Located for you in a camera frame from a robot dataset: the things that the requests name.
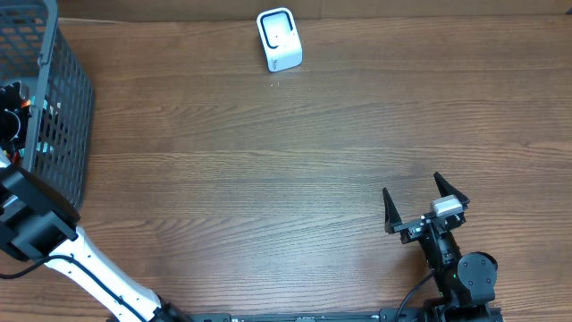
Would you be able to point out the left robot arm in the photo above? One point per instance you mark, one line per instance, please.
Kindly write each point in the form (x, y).
(39, 224)

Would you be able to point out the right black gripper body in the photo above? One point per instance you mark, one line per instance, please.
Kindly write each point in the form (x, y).
(411, 231)

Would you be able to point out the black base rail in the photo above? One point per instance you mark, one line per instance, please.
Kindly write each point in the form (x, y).
(304, 317)

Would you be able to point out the grey plastic mesh basket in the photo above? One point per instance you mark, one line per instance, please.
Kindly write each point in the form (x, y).
(35, 53)

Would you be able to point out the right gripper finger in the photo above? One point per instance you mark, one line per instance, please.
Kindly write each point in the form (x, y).
(391, 215)
(446, 189)

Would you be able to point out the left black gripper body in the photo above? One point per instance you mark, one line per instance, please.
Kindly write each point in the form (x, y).
(12, 107)

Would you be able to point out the white barcode scanner stand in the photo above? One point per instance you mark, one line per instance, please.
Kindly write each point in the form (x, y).
(280, 39)

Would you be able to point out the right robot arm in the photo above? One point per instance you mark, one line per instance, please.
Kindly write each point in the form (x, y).
(465, 282)

